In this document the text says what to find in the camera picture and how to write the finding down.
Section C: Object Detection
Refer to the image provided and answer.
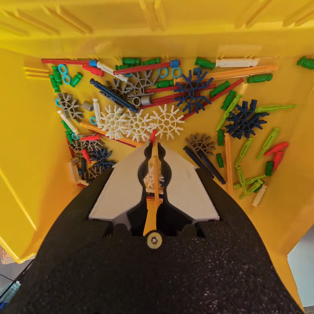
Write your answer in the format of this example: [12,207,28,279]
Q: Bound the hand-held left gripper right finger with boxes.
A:
[157,142,220,237]

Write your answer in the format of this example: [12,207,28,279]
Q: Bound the pile of colourful building pieces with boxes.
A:
[41,56,314,208]

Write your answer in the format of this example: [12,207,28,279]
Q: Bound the yellow plastic bin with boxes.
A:
[0,0,314,311]

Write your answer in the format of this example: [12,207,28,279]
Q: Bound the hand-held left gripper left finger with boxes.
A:
[89,142,153,236]

